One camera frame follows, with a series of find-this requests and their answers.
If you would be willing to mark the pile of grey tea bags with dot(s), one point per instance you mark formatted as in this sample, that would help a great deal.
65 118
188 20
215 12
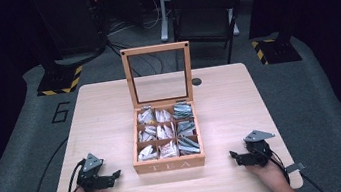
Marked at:
185 128

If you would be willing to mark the grey tape strip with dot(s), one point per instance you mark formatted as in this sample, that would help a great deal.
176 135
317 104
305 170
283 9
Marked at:
295 167

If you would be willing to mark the person's right hand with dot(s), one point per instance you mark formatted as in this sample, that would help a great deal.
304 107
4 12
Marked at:
270 174

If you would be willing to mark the pile of white tea bags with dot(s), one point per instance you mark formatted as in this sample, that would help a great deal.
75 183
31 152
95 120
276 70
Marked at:
165 133

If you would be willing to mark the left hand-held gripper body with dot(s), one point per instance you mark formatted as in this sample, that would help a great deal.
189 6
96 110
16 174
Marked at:
91 179

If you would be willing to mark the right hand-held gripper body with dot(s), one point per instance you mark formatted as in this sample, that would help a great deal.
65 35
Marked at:
259 154

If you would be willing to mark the black stand base striped edge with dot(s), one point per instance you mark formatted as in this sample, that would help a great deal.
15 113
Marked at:
278 51
60 80

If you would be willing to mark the wooden tea box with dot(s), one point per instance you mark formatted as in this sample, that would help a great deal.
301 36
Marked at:
170 165

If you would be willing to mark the black folding chair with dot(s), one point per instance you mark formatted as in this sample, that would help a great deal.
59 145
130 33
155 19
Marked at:
204 14

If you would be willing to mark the black equipment cabinet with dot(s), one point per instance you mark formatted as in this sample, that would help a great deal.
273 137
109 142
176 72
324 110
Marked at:
68 21

